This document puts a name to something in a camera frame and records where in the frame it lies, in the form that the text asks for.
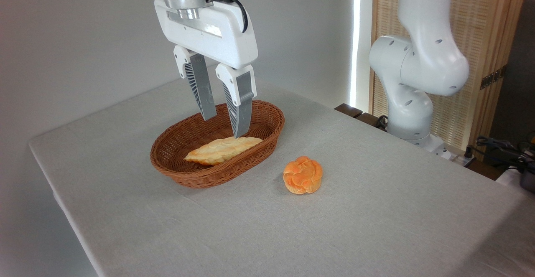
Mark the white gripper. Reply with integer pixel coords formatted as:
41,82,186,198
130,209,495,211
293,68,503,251
154,0,259,139

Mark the round orange bread roll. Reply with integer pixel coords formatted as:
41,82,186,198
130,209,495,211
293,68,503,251
283,156,323,195

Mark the long braided bread loaf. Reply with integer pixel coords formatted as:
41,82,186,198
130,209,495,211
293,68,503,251
184,136,263,166

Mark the brown wicker oval basket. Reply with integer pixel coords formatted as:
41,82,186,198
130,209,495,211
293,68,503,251
150,100,285,189

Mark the dark wooden furniture piece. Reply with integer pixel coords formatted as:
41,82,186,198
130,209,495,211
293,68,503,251
334,103,389,131

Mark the grey tablecloth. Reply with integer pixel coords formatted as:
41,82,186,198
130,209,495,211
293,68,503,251
28,70,535,277

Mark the wooden slatted screen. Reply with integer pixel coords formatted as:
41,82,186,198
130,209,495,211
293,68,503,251
370,0,529,152

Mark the black metal screen hinge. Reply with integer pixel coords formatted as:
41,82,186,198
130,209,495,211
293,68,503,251
480,66,507,90

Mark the black cable bundle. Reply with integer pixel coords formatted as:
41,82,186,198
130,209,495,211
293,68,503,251
465,135,535,174

